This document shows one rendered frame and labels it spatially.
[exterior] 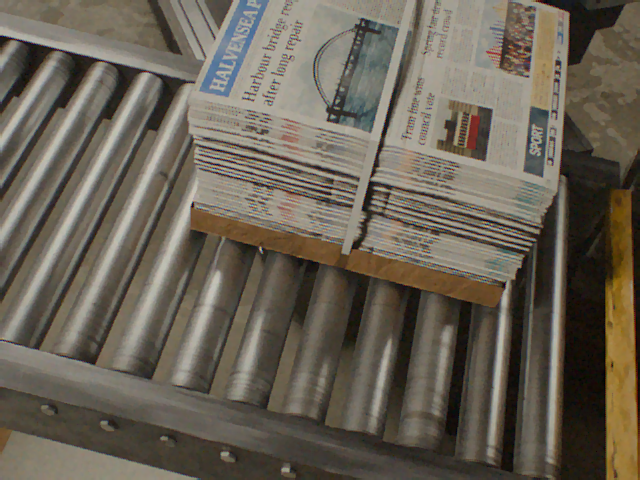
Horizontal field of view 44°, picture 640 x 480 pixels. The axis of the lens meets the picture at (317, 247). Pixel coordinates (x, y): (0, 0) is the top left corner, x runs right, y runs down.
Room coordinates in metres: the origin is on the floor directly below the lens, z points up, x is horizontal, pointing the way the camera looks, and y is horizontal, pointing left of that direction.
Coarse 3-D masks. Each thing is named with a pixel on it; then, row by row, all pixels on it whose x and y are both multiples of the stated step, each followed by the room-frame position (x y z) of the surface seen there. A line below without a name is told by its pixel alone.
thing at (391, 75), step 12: (408, 0) 0.77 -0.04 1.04; (408, 12) 0.74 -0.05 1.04; (408, 24) 0.72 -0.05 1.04; (396, 48) 0.68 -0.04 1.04; (396, 60) 0.66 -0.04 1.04; (396, 72) 0.64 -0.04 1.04; (384, 96) 0.61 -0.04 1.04; (384, 108) 0.59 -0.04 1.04; (384, 120) 0.58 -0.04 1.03; (372, 132) 0.56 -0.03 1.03
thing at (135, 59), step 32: (0, 32) 0.84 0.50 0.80; (32, 32) 0.86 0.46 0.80; (64, 32) 0.87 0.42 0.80; (128, 64) 0.83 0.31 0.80; (160, 64) 0.85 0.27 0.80; (192, 64) 0.86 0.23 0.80; (576, 160) 0.83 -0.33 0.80; (608, 160) 0.84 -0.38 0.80; (576, 192) 0.80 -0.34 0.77; (576, 224) 0.79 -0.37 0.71
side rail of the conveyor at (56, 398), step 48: (0, 384) 0.33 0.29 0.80; (48, 384) 0.34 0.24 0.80; (96, 384) 0.35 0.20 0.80; (144, 384) 0.36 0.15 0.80; (48, 432) 0.33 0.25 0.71; (96, 432) 0.32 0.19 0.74; (144, 432) 0.32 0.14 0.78; (192, 432) 0.32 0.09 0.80; (240, 432) 0.33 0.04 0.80; (288, 432) 0.34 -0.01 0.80; (336, 432) 0.35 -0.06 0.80
